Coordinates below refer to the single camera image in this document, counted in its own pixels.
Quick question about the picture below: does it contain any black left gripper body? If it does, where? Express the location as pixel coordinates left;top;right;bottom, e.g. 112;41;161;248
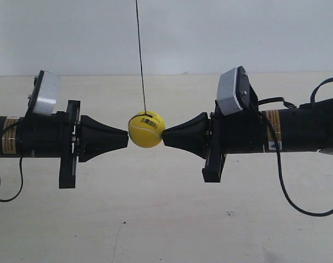
17;100;81;188

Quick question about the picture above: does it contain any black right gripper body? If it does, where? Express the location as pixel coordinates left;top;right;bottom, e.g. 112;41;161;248
202;88;268;182

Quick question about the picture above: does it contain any yellow tennis ball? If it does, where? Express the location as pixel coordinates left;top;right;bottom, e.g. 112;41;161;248
128;111;166;148

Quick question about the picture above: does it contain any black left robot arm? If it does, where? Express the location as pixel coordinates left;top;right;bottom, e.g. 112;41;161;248
0;100;128;189

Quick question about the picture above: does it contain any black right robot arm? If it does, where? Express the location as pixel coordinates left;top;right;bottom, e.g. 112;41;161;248
162;88;333;183

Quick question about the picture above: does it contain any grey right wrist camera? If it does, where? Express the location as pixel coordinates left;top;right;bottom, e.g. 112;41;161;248
216;66;250;116

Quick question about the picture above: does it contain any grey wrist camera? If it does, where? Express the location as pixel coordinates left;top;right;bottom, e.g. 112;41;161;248
26;70;60;116
216;66;250;116

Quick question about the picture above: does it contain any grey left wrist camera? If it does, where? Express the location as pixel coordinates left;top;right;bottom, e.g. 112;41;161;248
26;70;60;116

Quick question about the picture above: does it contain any black left camera cable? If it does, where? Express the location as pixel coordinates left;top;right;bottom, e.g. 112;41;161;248
0;120;25;203

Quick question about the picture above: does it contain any black camera cable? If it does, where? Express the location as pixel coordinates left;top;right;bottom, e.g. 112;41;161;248
0;120;25;203
258;77;333;218

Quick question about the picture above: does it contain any black right camera cable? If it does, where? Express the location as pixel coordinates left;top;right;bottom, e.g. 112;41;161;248
258;77;333;218

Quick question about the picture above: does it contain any black hanging string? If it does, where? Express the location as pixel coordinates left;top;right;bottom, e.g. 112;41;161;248
135;0;148;113

